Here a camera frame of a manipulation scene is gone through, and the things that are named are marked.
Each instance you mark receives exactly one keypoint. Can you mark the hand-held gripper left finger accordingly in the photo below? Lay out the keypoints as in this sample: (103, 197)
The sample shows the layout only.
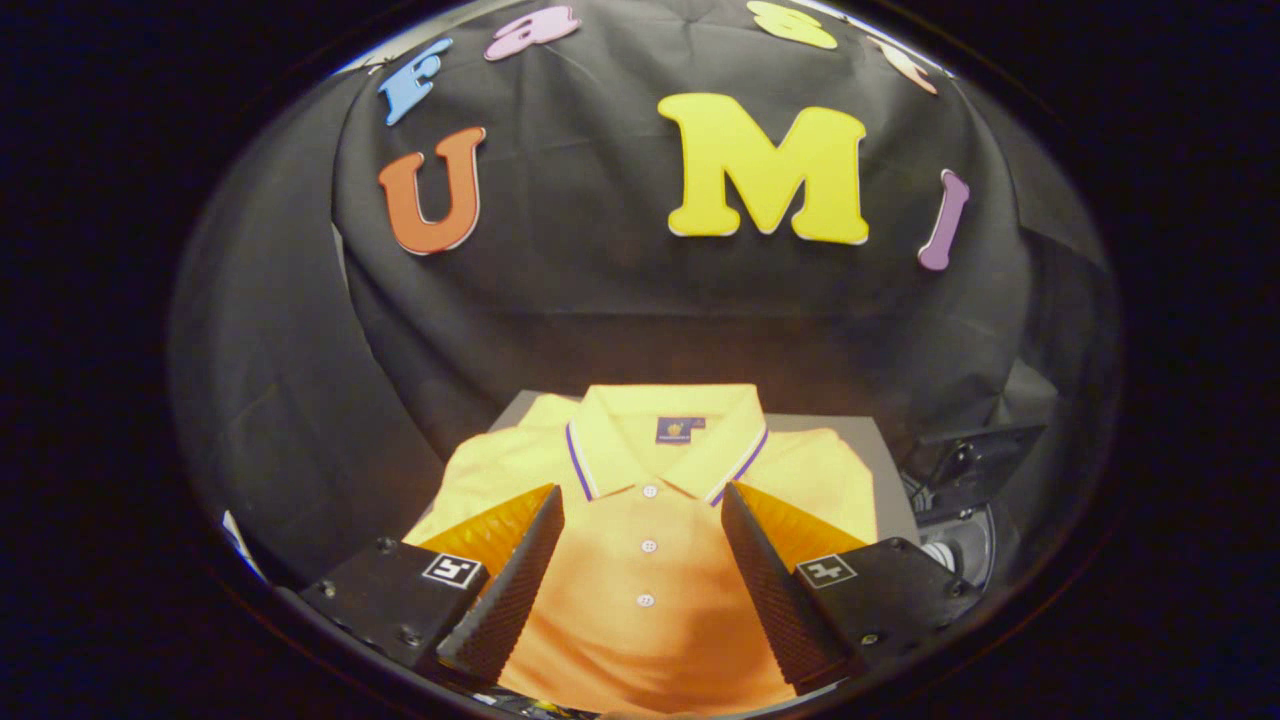
(510, 590)

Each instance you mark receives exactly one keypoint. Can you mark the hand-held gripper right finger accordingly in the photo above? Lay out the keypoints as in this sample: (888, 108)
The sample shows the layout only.
(775, 590)

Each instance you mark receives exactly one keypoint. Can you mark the orange polo shirt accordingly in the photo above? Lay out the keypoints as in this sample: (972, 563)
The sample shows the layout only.
(650, 620)

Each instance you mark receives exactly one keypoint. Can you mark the dark washing machine lid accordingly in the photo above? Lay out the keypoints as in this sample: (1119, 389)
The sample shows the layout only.
(985, 460)

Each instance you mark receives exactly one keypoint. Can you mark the grey cabinet with dark top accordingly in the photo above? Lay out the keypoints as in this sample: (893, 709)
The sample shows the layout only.
(885, 460)

